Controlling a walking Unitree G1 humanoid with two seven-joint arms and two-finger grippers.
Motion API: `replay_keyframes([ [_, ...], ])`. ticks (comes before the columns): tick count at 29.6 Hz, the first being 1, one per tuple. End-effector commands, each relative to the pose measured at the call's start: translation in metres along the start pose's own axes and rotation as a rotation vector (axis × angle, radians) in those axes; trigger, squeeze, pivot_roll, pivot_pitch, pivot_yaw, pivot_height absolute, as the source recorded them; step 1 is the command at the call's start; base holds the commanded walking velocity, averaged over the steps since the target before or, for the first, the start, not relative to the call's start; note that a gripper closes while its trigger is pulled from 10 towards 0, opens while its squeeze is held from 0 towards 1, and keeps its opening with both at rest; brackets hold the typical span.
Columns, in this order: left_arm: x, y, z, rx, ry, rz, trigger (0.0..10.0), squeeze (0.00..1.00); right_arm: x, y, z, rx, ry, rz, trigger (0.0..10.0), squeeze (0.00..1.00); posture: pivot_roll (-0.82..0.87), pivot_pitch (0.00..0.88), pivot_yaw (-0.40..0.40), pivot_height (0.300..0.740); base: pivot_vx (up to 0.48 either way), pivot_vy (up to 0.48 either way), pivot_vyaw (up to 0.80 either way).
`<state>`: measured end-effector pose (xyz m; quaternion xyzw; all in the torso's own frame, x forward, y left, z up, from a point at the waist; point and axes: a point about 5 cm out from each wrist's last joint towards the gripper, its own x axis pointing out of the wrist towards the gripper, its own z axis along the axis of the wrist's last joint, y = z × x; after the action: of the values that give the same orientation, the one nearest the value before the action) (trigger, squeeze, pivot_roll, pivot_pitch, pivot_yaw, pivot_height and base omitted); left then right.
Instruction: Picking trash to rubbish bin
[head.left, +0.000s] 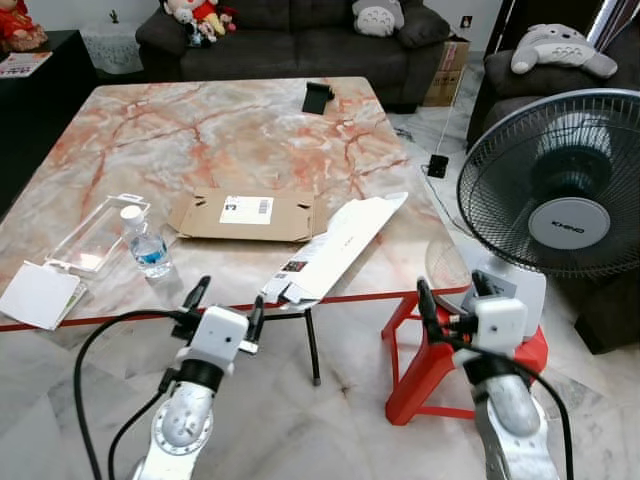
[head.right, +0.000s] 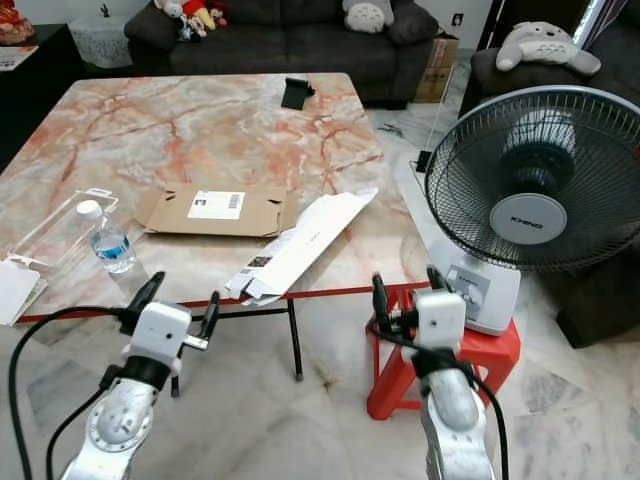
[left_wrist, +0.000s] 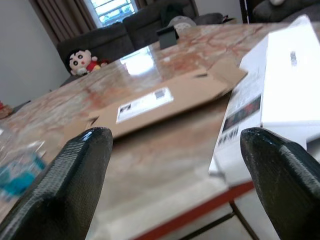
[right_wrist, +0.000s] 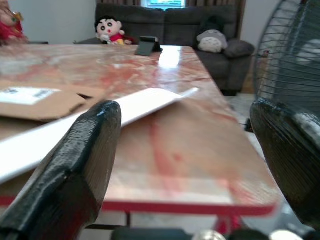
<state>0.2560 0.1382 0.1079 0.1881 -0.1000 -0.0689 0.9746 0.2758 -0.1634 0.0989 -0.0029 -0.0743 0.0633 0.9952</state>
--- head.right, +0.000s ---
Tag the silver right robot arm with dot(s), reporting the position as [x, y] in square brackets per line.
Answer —
[450, 405]

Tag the grey table fan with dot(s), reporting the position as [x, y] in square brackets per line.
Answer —
[527, 218]

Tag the clear plastic water bottle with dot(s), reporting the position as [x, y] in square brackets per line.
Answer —
[110, 243]

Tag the red dressed figurine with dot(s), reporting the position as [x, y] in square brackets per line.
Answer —
[12, 22]

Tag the dark wall socket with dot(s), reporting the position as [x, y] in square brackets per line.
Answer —
[457, 18]

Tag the long grey Totoro plush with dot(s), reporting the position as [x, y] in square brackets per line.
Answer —
[545, 48]

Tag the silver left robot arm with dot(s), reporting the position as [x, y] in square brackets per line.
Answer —
[120, 425]

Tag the flat labelled cardboard box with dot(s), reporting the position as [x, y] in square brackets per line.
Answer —
[170, 210]

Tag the clear plastic packaging tray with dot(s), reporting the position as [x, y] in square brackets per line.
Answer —
[50, 225]

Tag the long white carton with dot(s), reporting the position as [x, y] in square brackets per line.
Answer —
[305, 240]

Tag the pink marble coffee table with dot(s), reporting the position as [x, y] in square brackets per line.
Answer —
[180, 135]

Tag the dark grey sofa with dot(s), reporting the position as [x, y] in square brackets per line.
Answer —
[280, 40]

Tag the small black stand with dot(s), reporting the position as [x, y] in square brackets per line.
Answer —
[297, 94]

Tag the brown cardboard box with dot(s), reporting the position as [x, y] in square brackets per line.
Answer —
[435, 68]

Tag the round grey Totoro cushion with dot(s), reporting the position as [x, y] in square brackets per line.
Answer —
[368, 15]

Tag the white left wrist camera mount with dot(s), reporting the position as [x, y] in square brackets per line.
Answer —
[160, 328]

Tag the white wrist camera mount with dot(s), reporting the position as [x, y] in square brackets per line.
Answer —
[160, 328]
[440, 316]

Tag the printed magazine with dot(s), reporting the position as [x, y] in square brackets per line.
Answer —
[15, 57]

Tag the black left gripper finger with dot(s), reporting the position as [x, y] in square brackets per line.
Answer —
[211, 318]
[148, 294]

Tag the white paper booklet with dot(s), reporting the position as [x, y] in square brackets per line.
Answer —
[18, 290]

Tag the red white plush doll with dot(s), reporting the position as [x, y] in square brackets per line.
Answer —
[190, 15]

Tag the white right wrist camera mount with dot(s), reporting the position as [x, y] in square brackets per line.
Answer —
[440, 316]

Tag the black side cabinet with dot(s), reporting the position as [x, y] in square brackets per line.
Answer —
[25, 110]

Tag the white lace covered table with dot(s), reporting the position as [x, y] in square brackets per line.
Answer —
[100, 42]

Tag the red plastic stool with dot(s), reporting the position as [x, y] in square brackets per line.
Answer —
[395, 375]

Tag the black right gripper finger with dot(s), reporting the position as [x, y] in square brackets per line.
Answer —
[437, 280]
[384, 312]

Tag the black power adapter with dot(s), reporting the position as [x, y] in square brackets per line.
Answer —
[423, 161]

